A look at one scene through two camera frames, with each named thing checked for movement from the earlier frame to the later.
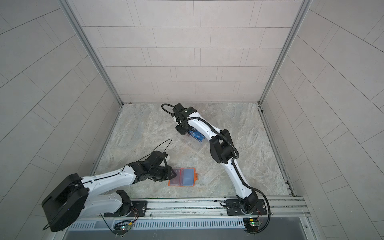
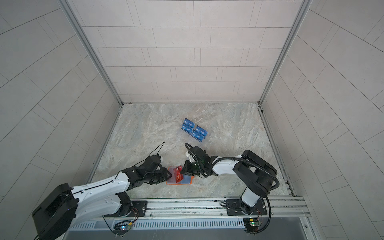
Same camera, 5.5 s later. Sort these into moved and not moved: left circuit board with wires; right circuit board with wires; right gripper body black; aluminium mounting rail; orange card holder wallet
Moved: right gripper body black; orange card holder wallet
Not moved: right circuit board with wires; left circuit board with wires; aluminium mounting rail
